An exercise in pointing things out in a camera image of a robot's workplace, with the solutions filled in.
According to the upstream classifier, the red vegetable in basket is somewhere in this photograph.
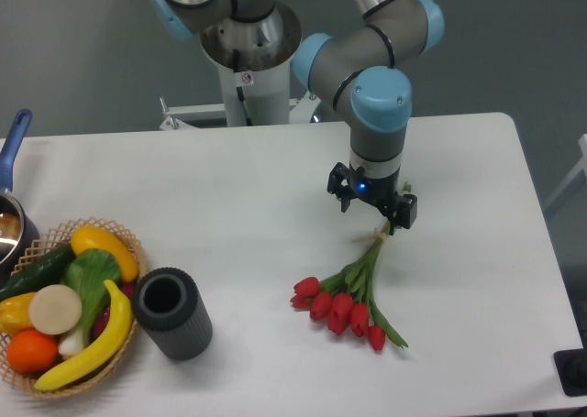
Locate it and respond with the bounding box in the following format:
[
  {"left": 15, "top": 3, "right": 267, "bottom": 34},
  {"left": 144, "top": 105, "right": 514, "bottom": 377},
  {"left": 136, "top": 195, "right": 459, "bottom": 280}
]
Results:
[{"left": 92, "top": 283, "right": 136, "bottom": 341}]

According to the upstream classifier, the woven wicker basket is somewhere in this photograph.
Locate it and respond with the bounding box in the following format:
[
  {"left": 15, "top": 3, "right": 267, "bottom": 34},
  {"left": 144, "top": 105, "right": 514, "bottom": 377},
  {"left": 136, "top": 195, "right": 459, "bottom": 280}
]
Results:
[{"left": 1, "top": 217, "right": 147, "bottom": 400}]

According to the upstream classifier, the dark green cucumber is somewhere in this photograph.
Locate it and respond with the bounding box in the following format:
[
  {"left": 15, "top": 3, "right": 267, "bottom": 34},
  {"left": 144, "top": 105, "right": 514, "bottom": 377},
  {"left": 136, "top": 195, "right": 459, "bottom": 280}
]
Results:
[{"left": 1, "top": 244, "right": 75, "bottom": 302}]

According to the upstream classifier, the green bok choy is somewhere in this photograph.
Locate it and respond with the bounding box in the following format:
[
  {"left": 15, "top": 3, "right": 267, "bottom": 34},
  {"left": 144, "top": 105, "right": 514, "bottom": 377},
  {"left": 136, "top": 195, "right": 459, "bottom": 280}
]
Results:
[{"left": 59, "top": 248, "right": 122, "bottom": 359}]

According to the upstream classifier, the orange fruit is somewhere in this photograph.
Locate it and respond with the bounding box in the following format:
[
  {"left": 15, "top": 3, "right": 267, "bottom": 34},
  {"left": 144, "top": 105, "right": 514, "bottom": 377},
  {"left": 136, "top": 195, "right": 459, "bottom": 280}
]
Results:
[{"left": 6, "top": 328, "right": 58, "bottom": 374}]

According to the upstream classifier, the blue handled saucepan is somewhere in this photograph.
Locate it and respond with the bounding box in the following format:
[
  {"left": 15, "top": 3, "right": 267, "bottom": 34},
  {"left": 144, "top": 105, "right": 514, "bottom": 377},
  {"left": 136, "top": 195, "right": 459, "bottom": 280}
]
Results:
[{"left": 1, "top": 109, "right": 39, "bottom": 286}]

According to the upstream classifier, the yellow banana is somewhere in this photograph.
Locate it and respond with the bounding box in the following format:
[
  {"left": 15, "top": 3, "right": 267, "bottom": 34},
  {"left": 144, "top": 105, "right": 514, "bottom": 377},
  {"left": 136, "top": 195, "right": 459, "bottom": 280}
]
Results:
[{"left": 34, "top": 280, "right": 133, "bottom": 392}]

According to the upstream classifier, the yellow bell pepper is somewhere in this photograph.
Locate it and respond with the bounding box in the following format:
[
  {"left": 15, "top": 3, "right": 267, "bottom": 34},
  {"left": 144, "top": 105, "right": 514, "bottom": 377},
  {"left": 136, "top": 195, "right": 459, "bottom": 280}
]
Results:
[{"left": 1, "top": 292, "right": 36, "bottom": 335}]

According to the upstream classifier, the black device at edge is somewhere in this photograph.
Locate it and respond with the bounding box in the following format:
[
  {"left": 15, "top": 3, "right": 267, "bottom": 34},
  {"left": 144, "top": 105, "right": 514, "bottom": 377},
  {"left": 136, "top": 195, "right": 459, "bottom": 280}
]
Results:
[{"left": 553, "top": 348, "right": 586, "bottom": 397}]

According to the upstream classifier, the dark grey ribbed vase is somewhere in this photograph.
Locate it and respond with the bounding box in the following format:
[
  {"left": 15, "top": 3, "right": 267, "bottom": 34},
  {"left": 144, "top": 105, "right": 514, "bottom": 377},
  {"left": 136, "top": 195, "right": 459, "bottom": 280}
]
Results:
[{"left": 131, "top": 267, "right": 213, "bottom": 360}]

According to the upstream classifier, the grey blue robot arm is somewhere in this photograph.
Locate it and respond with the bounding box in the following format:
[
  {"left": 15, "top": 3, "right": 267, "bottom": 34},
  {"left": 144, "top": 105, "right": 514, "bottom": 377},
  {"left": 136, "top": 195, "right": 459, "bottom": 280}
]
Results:
[{"left": 149, "top": 0, "right": 445, "bottom": 229}]

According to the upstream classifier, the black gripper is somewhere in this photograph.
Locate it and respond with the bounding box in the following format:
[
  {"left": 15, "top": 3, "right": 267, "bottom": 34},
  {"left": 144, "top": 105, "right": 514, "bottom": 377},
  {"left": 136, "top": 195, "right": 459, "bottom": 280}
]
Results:
[{"left": 327, "top": 162, "right": 417, "bottom": 236}]

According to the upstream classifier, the beige round slice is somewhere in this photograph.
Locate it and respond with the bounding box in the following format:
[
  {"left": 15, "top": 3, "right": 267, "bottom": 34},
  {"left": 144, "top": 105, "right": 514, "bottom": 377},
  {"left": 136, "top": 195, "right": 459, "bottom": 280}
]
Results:
[{"left": 28, "top": 284, "right": 82, "bottom": 335}]

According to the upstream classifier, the red tulip bouquet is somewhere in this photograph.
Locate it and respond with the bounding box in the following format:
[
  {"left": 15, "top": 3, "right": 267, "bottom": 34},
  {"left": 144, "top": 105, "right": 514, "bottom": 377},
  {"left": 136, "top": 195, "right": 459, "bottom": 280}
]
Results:
[{"left": 290, "top": 221, "right": 408, "bottom": 351}]

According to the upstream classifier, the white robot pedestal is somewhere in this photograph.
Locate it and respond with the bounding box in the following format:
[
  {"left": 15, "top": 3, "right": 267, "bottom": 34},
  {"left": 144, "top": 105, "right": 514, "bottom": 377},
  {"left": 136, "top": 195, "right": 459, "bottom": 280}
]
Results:
[{"left": 160, "top": 1, "right": 321, "bottom": 130}]

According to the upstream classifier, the white frame at right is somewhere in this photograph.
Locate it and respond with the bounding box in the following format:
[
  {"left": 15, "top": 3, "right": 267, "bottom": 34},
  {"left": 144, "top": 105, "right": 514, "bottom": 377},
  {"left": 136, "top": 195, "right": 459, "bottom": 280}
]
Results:
[{"left": 543, "top": 134, "right": 586, "bottom": 218}]

